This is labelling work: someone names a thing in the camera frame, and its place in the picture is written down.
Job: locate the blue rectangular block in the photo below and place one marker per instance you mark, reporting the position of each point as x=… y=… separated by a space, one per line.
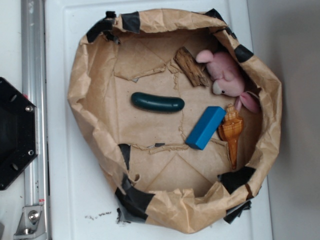
x=205 y=127

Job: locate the orange spiral sea shell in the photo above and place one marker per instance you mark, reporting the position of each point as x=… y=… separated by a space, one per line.
x=230 y=130

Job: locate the dark green sausage toy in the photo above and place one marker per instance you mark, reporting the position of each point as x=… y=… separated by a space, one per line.
x=156 y=103

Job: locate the brown paper bag bin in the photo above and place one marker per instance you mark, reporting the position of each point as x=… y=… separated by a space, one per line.
x=156 y=177

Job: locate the brown wooden bark piece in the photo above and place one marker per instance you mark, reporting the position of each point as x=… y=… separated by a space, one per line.
x=190 y=67

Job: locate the pink plush toy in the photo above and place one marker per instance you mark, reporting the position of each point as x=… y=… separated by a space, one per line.
x=227 y=79

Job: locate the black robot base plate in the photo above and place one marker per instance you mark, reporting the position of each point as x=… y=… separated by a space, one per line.
x=18 y=141

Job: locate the aluminium extrusion rail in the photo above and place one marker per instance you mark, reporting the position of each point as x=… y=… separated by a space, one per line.
x=33 y=52

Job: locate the metal corner bracket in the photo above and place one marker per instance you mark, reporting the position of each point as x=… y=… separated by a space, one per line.
x=31 y=224

